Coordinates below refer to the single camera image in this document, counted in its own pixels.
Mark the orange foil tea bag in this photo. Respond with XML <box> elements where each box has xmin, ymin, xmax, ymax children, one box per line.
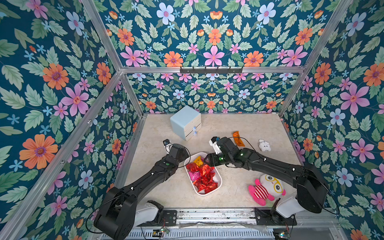
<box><xmin>233</xmin><ymin>131</ymin><xmax>245</xmax><ymax>147</ymax></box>

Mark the red foil tea bag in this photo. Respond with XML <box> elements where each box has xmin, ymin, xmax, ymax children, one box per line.
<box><xmin>199</xmin><ymin>165</ymin><xmax>215</xmax><ymax>184</ymax></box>
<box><xmin>186</xmin><ymin>163</ymin><xmax>200</xmax><ymax>173</ymax></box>
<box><xmin>194</xmin><ymin>180</ymin><xmax>218</xmax><ymax>194</ymax></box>

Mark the yellow foil tea bag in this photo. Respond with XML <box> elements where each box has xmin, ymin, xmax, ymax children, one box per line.
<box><xmin>194</xmin><ymin>156</ymin><xmax>205</xmax><ymax>168</ymax></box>

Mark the magenta foil tea bag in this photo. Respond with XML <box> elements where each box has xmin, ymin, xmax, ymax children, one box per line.
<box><xmin>188</xmin><ymin>172</ymin><xmax>201</xmax><ymax>182</ymax></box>

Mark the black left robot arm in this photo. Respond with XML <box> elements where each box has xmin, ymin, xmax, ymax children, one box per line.
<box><xmin>93</xmin><ymin>144</ymin><xmax>191</xmax><ymax>240</ymax></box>

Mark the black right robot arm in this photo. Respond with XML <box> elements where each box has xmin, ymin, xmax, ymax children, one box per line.
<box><xmin>205</xmin><ymin>137</ymin><xmax>329</xmax><ymax>214</ymax></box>

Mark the pale blue mini drawer cabinet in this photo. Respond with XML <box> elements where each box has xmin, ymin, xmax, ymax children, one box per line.
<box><xmin>170</xmin><ymin>106</ymin><xmax>202</xmax><ymax>141</ymax></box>

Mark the small white plush toy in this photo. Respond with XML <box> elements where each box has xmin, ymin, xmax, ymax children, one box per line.
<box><xmin>259</xmin><ymin>139</ymin><xmax>271</xmax><ymax>152</ymax></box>

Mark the pink white plush owl toy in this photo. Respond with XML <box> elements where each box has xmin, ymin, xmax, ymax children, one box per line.
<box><xmin>248</xmin><ymin>174</ymin><xmax>286</xmax><ymax>207</ymax></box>

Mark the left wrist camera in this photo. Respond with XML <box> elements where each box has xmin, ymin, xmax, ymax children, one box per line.
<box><xmin>163</xmin><ymin>139</ymin><xmax>172</xmax><ymax>153</ymax></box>

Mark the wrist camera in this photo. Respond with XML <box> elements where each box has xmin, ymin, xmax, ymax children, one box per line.
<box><xmin>209</xmin><ymin>137</ymin><xmax>222</xmax><ymax>155</ymax></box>
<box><xmin>163</xmin><ymin>139</ymin><xmax>172</xmax><ymax>153</ymax></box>

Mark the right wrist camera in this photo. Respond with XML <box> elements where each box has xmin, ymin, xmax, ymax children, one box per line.
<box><xmin>209</xmin><ymin>137</ymin><xmax>222</xmax><ymax>155</ymax></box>

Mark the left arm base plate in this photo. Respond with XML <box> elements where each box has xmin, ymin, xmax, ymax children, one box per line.
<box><xmin>134</xmin><ymin>200</ymin><xmax>178</xmax><ymax>227</ymax></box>

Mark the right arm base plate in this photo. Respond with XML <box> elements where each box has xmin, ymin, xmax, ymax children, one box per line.
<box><xmin>254</xmin><ymin>208</ymin><xmax>297</xmax><ymax>226</ymax></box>

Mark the black hook rail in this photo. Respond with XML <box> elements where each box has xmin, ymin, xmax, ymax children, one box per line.
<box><xmin>180</xmin><ymin>67</ymin><xmax>243</xmax><ymax>75</ymax></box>

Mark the aluminium cage frame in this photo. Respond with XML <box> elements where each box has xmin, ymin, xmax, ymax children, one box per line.
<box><xmin>1</xmin><ymin>1</ymin><xmax>350</xmax><ymax>240</ymax></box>

